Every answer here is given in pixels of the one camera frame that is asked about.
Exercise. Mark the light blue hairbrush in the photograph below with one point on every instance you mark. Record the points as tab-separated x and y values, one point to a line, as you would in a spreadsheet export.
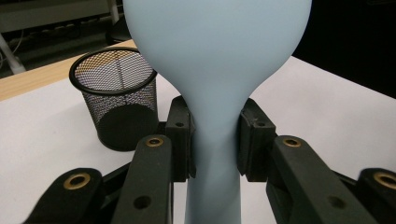
214	62

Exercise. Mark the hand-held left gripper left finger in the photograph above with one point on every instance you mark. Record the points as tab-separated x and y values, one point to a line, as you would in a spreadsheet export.
149	180

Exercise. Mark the wooden table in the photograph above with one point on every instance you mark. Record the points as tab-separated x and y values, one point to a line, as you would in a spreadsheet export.
31	81

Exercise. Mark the white table mat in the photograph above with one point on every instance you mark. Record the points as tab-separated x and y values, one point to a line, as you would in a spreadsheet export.
46	140

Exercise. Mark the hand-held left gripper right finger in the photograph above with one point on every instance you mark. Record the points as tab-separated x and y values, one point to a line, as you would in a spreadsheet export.
299	180

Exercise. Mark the black mesh pen cup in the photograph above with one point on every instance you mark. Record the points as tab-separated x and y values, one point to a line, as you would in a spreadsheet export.
124	124

